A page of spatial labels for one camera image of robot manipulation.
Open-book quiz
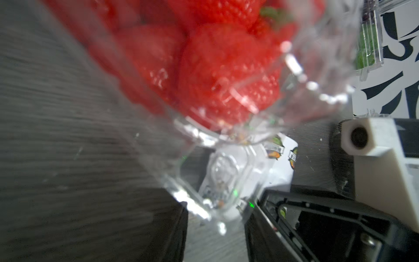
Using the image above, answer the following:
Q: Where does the avocado clamshell box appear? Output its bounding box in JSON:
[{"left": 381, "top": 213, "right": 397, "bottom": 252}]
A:
[{"left": 329, "top": 120, "right": 355, "bottom": 199}]

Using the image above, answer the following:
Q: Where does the white sticker sheet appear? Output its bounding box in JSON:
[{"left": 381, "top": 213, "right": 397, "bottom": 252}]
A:
[{"left": 199, "top": 133, "right": 298, "bottom": 208}]

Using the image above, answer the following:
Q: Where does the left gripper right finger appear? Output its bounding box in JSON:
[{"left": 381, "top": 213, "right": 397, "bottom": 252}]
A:
[{"left": 244, "top": 187, "right": 419, "bottom": 262}]

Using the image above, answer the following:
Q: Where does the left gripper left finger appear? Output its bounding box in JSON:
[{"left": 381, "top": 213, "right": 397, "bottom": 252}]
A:
[{"left": 108, "top": 188, "right": 188, "bottom": 262}]

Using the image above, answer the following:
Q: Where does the purple grape clamshell box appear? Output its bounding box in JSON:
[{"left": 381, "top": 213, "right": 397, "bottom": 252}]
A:
[{"left": 355, "top": 0, "right": 413, "bottom": 82}]

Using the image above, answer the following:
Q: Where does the strawberry clamshell box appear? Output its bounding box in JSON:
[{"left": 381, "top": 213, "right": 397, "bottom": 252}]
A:
[{"left": 39, "top": 1, "right": 363, "bottom": 233}]

